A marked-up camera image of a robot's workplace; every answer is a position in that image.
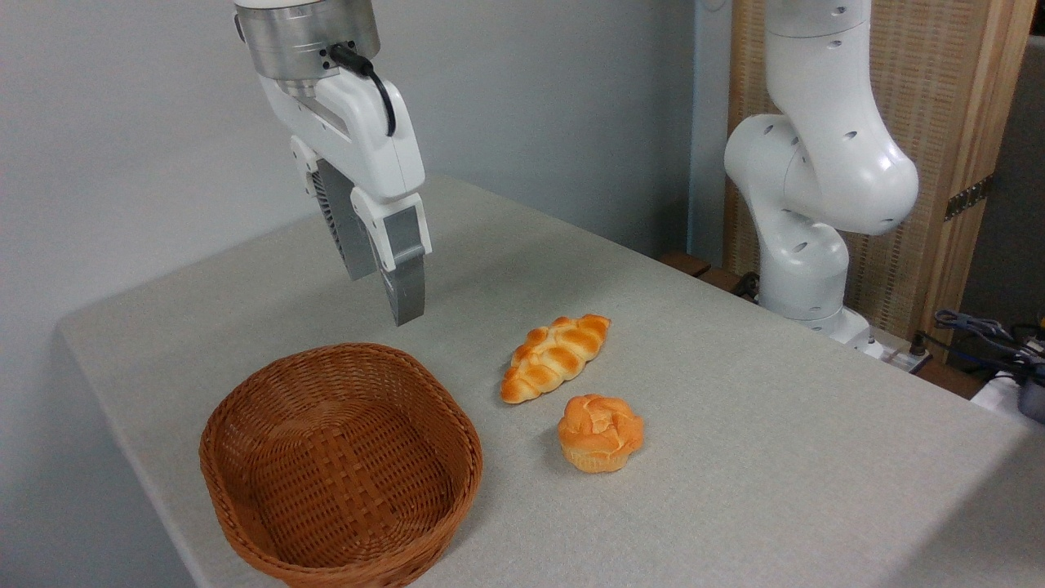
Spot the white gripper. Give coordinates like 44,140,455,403
259,69,433,327

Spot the round bread bun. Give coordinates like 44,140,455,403
558,394,645,474

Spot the long braided bread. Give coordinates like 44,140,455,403
500,314,612,405

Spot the brown wicker basket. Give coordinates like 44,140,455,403
198,343,484,588

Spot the brown wooden ledge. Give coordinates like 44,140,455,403
657,250,713,279

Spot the wooden woven screen panel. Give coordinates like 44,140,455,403
725,0,1038,363

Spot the metal hinge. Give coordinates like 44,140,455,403
944,174,996,222

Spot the white cloth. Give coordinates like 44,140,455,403
970,369,1045,427

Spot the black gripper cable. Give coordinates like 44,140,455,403
325,42,398,138

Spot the bundle of dark cables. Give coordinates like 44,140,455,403
913,308,1045,376

